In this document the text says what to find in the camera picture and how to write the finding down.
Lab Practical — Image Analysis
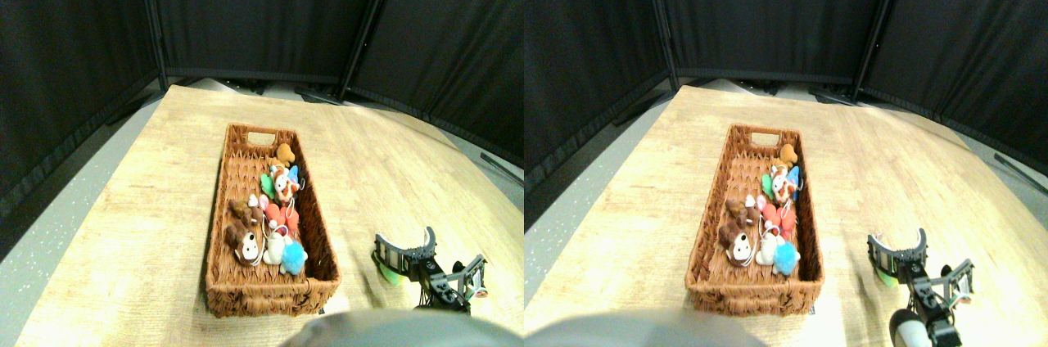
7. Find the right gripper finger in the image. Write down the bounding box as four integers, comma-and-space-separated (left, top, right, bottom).
868, 232, 909, 277
416, 226, 438, 264
907, 228, 928, 266
373, 233, 415, 277

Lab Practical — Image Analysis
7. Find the blue and white plush toy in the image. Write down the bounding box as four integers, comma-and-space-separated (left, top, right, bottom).
758, 228, 803, 277
264, 228, 309, 276

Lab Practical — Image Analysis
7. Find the red plush toy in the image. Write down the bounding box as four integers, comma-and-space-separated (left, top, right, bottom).
757, 194, 799, 241
259, 194, 302, 241

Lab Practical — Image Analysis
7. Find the white and orange plush toy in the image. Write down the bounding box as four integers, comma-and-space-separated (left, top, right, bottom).
772, 165, 800, 203
272, 165, 300, 203

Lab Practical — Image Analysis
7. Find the brown monkey plush toy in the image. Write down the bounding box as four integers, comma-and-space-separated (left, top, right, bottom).
720, 226, 762, 268
225, 226, 264, 268

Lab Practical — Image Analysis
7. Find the small brown plush toy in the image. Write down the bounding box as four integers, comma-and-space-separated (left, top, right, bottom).
726, 198, 764, 233
228, 198, 264, 233

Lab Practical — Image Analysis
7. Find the curtain stand foot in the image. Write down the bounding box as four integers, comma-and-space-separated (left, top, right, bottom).
612, 89, 674, 127
725, 79, 779, 94
106, 89, 165, 125
806, 88, 856, 106
215, 79, 267, 94
479, 151, 524, 187
993, 153, 1048, 197
293, 87, 343, 106

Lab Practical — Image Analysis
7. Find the brown wicker basket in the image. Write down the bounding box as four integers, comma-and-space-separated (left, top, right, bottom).
205, 124, 341, 318
685, 124, 825, 318

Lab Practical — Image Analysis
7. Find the curtain stand pole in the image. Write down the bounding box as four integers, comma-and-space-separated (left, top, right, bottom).
336, 0, 400, 101
643, 0, 680, 92
850, 0, 910, 102
136, 0, 169, 90

